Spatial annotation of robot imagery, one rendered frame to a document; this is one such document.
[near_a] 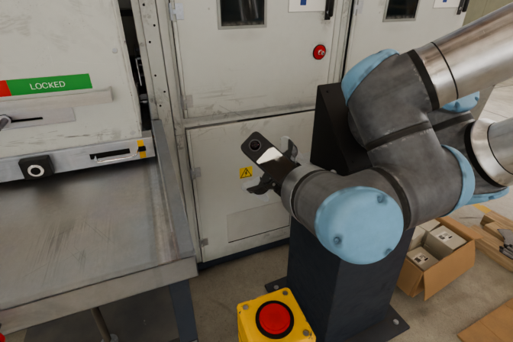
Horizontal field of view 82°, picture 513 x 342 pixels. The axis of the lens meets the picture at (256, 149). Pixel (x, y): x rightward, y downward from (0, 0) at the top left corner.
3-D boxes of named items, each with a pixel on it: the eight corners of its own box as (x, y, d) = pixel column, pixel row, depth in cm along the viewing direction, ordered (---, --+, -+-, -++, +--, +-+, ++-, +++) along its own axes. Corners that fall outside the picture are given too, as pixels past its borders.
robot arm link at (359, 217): (415, 253, 35) (341, 285, 33) (353, 215, 47) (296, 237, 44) (406, 179, 33) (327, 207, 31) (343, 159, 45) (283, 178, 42)
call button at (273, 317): (295, 333, 38) (295, 325, 37) (266, 344, 36) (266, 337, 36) (282, 304, 41) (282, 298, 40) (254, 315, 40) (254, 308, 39)
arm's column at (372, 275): (340, 269, 153) (365, 143, 118) (384, 321, 129) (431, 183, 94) (285, 292, 141) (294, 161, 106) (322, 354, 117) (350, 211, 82)
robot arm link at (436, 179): (456, 119, 39) (376, 144, 36) (498, 204, 37) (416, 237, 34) (409, 140, 48) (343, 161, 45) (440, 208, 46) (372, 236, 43)
